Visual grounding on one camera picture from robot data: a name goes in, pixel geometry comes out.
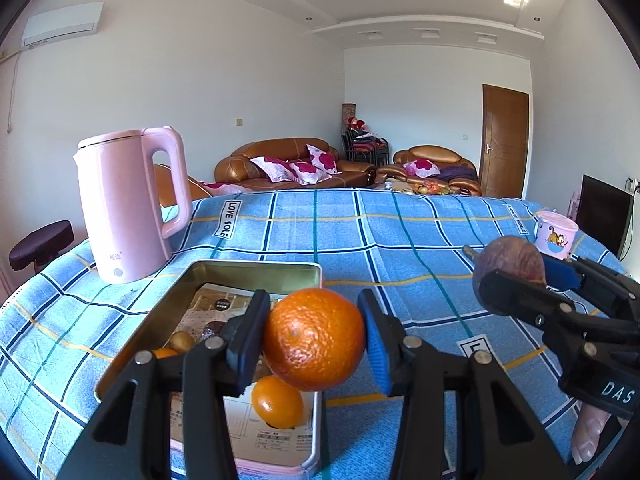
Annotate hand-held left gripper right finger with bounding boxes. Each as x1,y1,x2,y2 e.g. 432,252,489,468
356,288,571,480

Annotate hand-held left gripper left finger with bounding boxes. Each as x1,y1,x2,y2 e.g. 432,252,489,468
57,288,271,480

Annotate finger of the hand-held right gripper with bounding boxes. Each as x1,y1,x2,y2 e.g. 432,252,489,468
543,256,640,317
480,269,640,346

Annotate purple passion fruit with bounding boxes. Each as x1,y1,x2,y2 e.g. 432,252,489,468
472,236,547,317

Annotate large orange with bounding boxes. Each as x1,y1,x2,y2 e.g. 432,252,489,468
262,287,367,392

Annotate brown longan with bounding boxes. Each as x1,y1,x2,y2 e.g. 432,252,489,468
168,331,196,353

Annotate pink metal tin box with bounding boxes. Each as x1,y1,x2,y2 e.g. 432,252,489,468
95,260,323,476

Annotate person's right hand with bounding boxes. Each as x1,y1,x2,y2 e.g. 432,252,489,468
571,407,626,465

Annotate pink cartoon cup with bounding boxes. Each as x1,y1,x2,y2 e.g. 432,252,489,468
532,211,579,261

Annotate black television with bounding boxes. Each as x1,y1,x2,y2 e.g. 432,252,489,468
575,174,635,261

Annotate printed paper leaflet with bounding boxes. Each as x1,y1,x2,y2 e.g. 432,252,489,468
170,284,316,466

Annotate blue checked tablecloth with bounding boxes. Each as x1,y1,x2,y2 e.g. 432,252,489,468
0,188,636,480

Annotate purple blanket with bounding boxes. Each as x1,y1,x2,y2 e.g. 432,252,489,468
439,165,478,181

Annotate cluttered coffee table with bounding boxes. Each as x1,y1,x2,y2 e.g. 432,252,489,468
372,180,473,197

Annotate brown wooden door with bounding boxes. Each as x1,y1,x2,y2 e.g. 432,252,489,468
479,84,530,198

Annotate white red flowered pillow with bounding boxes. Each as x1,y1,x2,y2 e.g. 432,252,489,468
404,158,441,178
306,145,339,175
287,160,331,184
250,156,296,183

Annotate brown leather armchair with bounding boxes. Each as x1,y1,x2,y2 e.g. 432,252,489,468
375,146,483,197

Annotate pink cloth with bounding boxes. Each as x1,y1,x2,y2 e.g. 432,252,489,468
202,182,246,196

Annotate pink electric kettle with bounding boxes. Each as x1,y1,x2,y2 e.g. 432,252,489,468
73,126,193,285

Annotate stacked dark chairs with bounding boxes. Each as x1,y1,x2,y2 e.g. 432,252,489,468
341,127,390,167

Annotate brown leather sofa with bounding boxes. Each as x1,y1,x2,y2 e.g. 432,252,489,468
215,137,377,191

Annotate dark round stool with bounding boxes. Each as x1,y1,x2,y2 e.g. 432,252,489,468
9,220,74,273

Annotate white air conditioner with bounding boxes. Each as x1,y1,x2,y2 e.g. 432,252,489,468
22,1,104,50

